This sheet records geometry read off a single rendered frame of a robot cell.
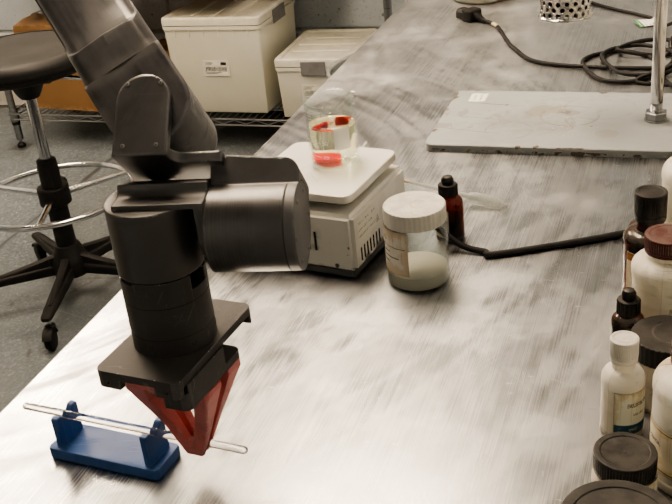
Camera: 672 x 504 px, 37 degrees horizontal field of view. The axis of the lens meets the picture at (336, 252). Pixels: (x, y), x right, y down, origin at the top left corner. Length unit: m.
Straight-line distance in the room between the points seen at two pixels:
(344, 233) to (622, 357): 0.33
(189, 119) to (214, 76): 2.70
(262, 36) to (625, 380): 2.62
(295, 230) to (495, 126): 0.72
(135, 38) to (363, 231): 0.37
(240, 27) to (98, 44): 2.56
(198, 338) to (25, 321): 1.97
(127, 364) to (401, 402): 0.24
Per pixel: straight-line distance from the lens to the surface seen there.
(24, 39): 2.55
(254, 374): 0.87
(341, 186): 0.98
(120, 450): 0.80
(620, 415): 0.76
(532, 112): 1.35
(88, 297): 2.67
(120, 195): 0.66
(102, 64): 0.69
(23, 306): 2.71
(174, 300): 0.66
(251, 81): 3.31
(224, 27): 3.28
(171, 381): 0.66
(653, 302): 0.84
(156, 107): 0.65
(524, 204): 1.12
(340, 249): 0.98
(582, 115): 1.34
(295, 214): 0.62
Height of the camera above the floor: 1.23
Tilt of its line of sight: 27 degrees down
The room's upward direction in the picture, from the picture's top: 6 degrees counter-clockwise
